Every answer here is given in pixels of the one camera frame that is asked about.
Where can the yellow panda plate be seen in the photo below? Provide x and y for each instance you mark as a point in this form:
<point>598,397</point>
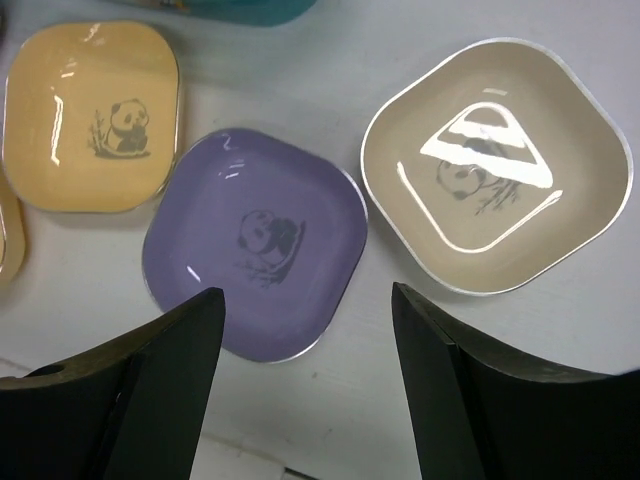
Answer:
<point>91,117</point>
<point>13,241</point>

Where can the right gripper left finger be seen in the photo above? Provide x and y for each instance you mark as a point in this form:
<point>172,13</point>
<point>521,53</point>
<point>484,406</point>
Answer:
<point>131,408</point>

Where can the purple panda plate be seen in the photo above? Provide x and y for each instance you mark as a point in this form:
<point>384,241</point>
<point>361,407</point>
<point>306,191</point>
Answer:
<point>278,229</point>

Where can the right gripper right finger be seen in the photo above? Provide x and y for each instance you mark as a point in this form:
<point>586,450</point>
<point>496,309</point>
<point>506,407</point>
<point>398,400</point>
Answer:
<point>483,409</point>

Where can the beige panda plate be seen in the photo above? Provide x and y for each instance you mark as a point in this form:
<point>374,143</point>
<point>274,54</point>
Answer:
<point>495,166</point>

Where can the teal plastic bin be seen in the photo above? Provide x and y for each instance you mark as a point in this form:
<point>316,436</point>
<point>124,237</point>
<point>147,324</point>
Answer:
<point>259,13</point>

